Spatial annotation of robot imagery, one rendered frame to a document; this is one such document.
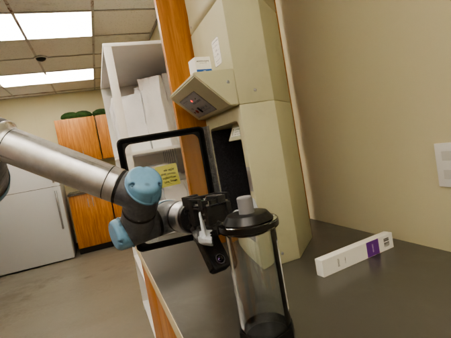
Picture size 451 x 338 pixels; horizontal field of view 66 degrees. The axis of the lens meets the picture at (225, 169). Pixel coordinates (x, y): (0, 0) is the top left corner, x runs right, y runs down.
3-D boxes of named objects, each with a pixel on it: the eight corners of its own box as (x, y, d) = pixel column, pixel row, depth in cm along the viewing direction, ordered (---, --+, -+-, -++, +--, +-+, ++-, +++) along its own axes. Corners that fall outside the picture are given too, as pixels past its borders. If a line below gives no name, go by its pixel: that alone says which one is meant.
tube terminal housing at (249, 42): (285, 229, 137) (253, 33, 132) (339, 245, 107) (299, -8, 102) (227, 245, 129) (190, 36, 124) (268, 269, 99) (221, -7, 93)
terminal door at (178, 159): (222, 233, 127) (203, 125, 124) (137, 253, 120) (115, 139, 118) (221, 233, 128) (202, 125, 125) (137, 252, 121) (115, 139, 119)
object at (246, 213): (286, 227, 62) (280, 191, 61) (246, 243, 56) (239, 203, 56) (253, 222, 69) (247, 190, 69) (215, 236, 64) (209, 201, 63)
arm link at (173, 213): (171, 236, 81) (201, 227, 86) (180, 237, 78) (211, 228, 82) (165, 204, 81) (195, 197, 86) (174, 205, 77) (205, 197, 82)
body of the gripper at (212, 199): (200, 200, 68) (172, 199, 78) (208, 243, 68) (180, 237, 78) (231, 191, 72) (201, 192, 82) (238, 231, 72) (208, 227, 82)
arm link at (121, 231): (107, 204, 76) (153, 190, 82) (105, 233, 84) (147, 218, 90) (122, 232, 72) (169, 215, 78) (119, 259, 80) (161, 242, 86)
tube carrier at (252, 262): (309, 330, 63) (290, 214, 61) (265, 359, 57) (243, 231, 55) (268, 312, 72) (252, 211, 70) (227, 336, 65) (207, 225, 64)
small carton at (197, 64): (206, 80, 106) (203, 61, 106) (213, 76, 102) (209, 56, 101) (191, 82, 104) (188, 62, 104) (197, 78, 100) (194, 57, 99)
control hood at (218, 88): (205, 119, 126) (200, 92, 125) (239, 104, 95) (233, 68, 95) (174, 124, 122) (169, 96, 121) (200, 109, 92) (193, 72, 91)
